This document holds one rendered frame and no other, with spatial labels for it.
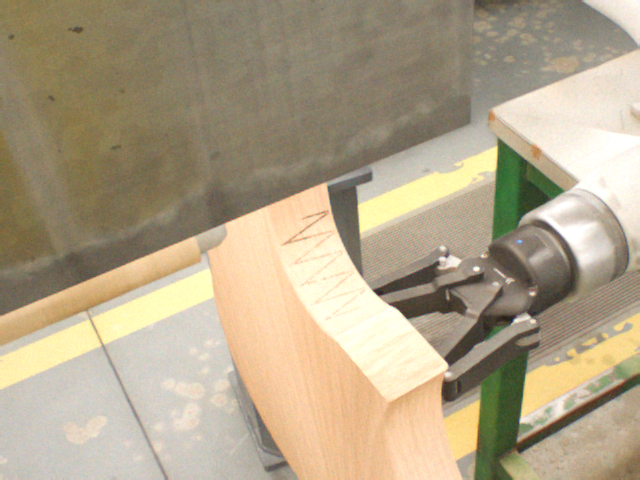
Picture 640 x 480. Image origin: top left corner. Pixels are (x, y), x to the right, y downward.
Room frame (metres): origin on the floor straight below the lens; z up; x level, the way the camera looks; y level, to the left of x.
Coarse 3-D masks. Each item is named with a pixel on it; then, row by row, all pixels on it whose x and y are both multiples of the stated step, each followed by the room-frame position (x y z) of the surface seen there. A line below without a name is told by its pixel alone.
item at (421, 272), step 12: (432, 252) 0.56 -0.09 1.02; (444, 252) 0.56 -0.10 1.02; (420, 264) 0.55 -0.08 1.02; (432, 264) 0.55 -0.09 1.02; (384, 276) 0.54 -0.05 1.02; (396, 276) 0.54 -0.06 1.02; (408, 276) 0.54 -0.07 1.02; (420, 276) 0.54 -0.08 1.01; (432, 276) 0.54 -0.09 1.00; (372, 288) 0.53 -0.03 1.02; (384, 288) 0.53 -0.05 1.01; (396, 288) 0.53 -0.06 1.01; (408, 288) 0.53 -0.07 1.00
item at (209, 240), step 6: (216, 228) 0.35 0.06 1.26; (222, 228) 0.35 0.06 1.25; (204, 234) 0.35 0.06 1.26; (210, 234) 0.35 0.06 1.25; (216, 234) 0.35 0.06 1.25; (222, 234) 0.35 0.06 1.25; (198, 240) 0.35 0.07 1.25; (204, 240) 0.35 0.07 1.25; (210, 240) 0.35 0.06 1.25; (216, 240) 0.35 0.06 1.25; (222, 240) 0.35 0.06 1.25; (204, 246) 0.35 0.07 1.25; (210, 246) 0.35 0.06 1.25; (216, 246) 0.35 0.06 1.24
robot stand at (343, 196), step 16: (352, 176) 1.08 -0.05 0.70; (368, 176) 1.08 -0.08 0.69; (336, 192) 1.08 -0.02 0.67; (352, 192) 1.11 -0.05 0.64; (336, 208) 1.08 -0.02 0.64; (352, 208) 1.10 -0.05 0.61; (336, 224) 1.08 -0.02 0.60; (352, 224) 1.10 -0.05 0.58; (352, 240) 1.10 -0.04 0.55; (208, 256) 1.19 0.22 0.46; (352, 256) 1.09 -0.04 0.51; (240, 384) 1.17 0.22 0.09; (240, 400) 1.18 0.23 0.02; (256, 416) 1.05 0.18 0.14; (256, 432) 1.09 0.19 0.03; (256, 448) 1.06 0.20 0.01; (272, 448) 1.04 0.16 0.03; (272, 464) 1.01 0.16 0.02; (288, 464) 1.02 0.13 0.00
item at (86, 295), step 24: (192, 240) 0.34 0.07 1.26; (144, 264) 0.33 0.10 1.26; (168, 264) 0.33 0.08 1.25; (192, 264) 0.34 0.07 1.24; (72, 288) 0.32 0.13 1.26; (96, 288) 0.32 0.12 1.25; (120, 288) 0.32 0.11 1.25; (24, 312) 0.30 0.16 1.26; (48, 312) 0.31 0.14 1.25; (72, 312) 0.31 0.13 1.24; (0, 336) 0.30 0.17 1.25
